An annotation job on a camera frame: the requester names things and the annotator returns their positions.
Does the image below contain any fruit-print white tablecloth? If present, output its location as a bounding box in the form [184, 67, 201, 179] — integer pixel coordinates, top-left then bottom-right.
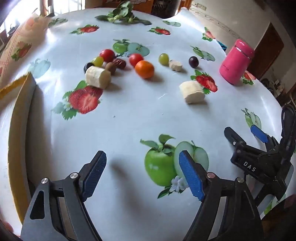
[0, 7, 289, 241]

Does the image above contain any brown wooden door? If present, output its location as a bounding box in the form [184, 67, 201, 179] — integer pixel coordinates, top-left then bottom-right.
[246, 22, 284, 80]

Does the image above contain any red cherry tomato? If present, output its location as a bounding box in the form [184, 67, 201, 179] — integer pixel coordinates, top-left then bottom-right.
[99, 49, 115, 62]
[129, 53, 144, 67]

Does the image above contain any small peeled banana piece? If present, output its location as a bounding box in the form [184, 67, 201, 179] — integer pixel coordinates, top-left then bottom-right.
[169, 60, 183, 72]

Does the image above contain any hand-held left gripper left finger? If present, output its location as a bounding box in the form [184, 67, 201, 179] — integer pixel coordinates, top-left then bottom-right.
[20, 150, 107, 241]

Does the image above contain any green leafy vegetable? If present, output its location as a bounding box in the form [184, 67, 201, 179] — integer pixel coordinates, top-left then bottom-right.
[95, 1, 152, 25]

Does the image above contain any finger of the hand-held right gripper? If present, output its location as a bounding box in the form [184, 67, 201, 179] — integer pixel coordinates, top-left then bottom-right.
[250, 124, 281, 146]
[224, 126, 247, 149]

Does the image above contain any large peeled banana piece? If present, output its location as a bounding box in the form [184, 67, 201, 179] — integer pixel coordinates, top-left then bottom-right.
[85, 66, 111, 89]
[179, 81, 205, 104]

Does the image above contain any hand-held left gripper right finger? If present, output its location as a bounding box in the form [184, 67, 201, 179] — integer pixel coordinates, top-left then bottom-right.
[179, 150, 264, 241]

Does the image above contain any red jujube date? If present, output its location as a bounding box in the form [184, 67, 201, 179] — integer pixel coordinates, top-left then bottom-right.
[112, 58, 127, 70]

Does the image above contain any black cable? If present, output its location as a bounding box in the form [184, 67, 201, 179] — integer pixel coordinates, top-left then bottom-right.
[280, 104, 296, 150]

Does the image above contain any pink bottle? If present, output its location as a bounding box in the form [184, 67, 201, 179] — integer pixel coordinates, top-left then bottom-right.
[219, 39, 255, 86]

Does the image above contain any blue object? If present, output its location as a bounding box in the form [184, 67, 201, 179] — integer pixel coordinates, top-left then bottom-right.
[216, 40, 228, 52]

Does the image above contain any small orange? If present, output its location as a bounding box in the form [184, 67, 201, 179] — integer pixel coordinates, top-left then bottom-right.
[135, 60, 154, 79]

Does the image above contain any white foam box yellow tape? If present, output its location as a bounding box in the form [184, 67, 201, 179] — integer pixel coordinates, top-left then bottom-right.
[0, 72, 37, 232]

